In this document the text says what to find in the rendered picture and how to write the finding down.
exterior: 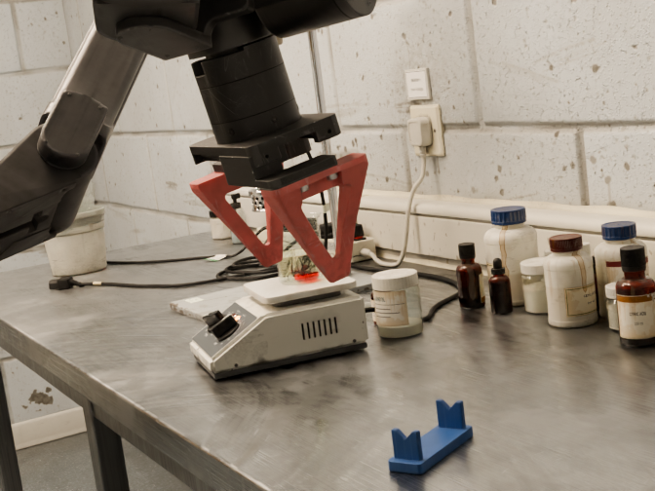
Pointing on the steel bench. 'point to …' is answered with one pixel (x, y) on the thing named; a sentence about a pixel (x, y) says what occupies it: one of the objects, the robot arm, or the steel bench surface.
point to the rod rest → (421, 459)
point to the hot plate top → (264, 290)
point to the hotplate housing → (290, 333)
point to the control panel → (228, 337)
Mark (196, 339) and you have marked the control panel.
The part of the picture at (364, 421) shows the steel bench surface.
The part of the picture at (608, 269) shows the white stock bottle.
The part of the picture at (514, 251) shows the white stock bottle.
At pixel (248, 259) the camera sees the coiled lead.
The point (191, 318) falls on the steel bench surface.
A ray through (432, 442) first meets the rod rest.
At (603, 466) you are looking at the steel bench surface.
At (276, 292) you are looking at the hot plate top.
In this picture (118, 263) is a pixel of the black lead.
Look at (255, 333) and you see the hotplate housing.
